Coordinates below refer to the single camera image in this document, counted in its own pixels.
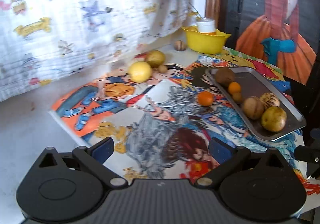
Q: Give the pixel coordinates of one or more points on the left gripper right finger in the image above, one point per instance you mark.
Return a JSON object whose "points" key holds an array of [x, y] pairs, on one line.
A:
{"points": [[230, 160]]}

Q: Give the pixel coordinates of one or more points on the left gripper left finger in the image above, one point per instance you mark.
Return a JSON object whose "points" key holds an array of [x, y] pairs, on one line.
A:
{"points": [[92, 159]]}

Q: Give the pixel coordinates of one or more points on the large yellow-brown mango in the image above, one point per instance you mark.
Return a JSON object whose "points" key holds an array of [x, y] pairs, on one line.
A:
{"points": [[274, 119]]}

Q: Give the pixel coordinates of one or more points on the small brown round fruit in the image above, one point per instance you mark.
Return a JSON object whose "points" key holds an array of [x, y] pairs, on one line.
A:
{"points": [[237, 97]]}

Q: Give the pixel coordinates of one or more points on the small orange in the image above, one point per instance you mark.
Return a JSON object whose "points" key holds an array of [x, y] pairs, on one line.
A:
{"points": [[205, 98], [234, 87]]}

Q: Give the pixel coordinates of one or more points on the striped pepino melon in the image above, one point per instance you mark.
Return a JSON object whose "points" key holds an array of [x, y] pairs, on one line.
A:
{"points": [[269, 100]]}

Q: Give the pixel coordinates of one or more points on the brown kiwi fruit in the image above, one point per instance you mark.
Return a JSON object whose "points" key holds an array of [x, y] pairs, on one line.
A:
{"points": [[224, 76]]}

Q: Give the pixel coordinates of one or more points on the yellow lemon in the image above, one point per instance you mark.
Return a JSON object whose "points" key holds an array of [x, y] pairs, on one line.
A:
{"points": [[140, 71]]}

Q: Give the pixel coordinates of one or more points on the tiny brown fruit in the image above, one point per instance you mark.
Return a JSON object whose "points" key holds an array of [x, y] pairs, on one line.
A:
{"points": [[162, 69]]}

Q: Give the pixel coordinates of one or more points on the green-yellow mango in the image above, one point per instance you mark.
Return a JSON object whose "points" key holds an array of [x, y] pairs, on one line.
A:
{"points": [[155, 58]]}

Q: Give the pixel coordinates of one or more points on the colourful cartoon drawings mat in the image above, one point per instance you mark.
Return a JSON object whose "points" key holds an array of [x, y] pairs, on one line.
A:
{"points": [[159, 129]]}

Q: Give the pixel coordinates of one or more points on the metal tray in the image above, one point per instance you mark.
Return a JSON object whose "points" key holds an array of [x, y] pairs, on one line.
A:
{"points": [[254, 84]]}

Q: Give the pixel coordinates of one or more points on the yellow plastic bowl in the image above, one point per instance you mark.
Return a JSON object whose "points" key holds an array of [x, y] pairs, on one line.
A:
{"points": [[205, 42]]}

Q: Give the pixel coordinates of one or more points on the white and orange jar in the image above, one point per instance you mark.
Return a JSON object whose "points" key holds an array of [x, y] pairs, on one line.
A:
{"points": [[206, 26]]}

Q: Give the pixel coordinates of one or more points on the white cartoon print curtain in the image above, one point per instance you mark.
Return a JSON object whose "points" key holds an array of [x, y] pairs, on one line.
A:
{"points": [[46, 40]]}

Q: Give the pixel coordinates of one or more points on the painted girl poster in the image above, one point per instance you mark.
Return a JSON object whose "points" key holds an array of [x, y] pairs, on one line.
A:
{"points": [[284, 33]]}

